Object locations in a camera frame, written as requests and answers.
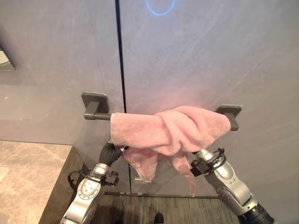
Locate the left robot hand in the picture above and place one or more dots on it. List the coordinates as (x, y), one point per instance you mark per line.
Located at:
(109, 152)

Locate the pink towel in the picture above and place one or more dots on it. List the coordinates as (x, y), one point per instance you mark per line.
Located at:
(168, 130)

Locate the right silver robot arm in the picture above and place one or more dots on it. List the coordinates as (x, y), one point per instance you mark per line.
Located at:
(230, 180)

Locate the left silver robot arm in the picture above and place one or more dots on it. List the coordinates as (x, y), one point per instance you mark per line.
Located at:
(87, 190)

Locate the dark grey towel bar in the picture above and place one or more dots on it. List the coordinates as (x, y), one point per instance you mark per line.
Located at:
(93, 109)

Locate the marble sink counter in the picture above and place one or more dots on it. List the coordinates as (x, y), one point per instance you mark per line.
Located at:
(30, 179)

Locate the dark grey floor mat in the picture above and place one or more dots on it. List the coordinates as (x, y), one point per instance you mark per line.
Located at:
(168, 208)

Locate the robot dark foot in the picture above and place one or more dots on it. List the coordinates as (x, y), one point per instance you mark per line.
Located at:
(159, 218)

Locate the grey wall-mounted holder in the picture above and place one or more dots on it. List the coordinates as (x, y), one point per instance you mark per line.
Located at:
(5, 59)

